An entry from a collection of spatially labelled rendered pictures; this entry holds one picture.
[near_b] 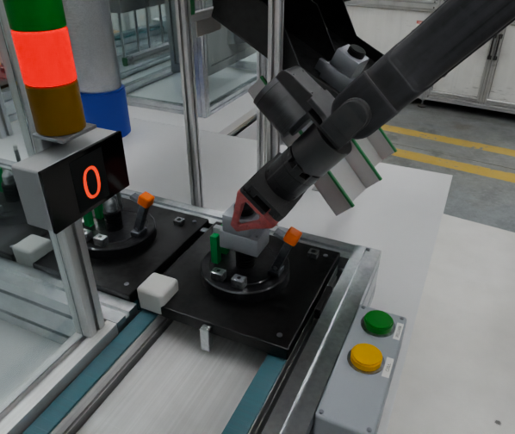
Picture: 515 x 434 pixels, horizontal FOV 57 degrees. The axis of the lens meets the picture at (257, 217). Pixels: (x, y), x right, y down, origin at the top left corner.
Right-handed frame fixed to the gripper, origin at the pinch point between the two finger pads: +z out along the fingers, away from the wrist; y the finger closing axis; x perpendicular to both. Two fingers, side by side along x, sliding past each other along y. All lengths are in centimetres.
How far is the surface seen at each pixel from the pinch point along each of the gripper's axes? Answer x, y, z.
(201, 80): -40, -85, 45
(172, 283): -0.4, 8.9, 11.5
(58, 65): -23.5, 19.5, -13.7
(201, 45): -46, -85, 36
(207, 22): -30.0, -29.2, -1.9
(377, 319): 23.0, 1.6, -5.7
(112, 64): -57, -59, 47
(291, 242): 7.1, 0.8, -3.7
